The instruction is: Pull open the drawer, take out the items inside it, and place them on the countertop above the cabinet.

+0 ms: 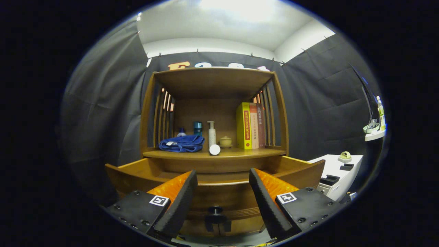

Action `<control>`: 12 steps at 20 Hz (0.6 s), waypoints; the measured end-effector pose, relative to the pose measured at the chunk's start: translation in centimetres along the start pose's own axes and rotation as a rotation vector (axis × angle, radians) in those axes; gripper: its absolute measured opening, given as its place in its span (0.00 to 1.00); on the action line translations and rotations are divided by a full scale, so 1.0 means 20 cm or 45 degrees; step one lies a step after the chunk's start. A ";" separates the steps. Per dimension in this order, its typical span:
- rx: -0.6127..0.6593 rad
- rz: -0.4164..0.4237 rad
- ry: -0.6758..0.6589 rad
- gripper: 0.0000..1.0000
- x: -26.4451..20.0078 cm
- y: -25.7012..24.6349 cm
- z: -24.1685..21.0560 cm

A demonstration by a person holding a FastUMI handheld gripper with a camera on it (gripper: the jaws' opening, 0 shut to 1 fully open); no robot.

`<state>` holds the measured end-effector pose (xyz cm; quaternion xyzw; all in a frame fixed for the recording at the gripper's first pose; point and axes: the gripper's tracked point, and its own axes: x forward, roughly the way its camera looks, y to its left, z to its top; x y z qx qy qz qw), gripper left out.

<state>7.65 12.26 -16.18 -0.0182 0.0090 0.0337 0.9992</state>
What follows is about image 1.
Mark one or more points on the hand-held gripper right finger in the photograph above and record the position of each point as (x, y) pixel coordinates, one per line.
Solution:
(267, 206)

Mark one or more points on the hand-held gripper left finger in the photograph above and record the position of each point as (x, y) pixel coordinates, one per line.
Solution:
(181, 206)

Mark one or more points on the black drawer knob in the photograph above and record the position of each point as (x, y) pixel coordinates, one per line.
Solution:
(215, 210)

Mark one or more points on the wooden drawer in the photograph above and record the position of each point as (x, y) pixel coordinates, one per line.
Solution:
(223, 197)

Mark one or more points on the white and green tube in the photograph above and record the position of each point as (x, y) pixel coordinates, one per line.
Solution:
(214, 149)

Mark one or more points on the wooden countertop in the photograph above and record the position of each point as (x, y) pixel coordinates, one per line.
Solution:
(240, 152)

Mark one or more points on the white side cabinet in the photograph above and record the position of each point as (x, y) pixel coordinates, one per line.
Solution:
(339, 175)

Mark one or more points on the wooden cabinet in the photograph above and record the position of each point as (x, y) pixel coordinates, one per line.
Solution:
(212, 82)

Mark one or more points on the blue folded towel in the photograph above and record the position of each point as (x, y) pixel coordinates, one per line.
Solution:
(181, 143)

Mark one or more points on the black tray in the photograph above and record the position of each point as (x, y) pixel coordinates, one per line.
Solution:
(328, 180)

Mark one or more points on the small blue-capped bottle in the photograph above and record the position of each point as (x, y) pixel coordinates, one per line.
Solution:
(181, 132)

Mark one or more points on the white pump bottle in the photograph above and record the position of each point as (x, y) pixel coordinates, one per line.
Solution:
(212, 135)

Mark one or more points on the beige lidded teacup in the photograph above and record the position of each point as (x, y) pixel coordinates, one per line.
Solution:
(225, 141)

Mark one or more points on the teal cylinder bottle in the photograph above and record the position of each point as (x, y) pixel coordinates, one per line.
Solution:
(197, 128)

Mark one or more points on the brown book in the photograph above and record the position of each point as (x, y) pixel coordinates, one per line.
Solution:
(261, 126)

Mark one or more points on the orange and beige book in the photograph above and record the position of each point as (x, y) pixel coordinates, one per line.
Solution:
(253, 127)

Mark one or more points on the yellow book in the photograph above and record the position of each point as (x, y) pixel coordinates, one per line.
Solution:
(242, 127)

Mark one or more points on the small black flat object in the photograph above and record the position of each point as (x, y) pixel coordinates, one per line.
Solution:
(346, 167)

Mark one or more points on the small green tape dispenser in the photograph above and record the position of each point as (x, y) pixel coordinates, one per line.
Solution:
(345, 156)

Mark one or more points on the white shelf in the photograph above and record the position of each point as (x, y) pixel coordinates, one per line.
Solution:
(375, 135)

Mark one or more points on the pale green bowl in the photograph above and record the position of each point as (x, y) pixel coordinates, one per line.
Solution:
(371, 128)

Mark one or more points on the green drink bottle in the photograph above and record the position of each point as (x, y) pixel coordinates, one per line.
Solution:
(380, 113)

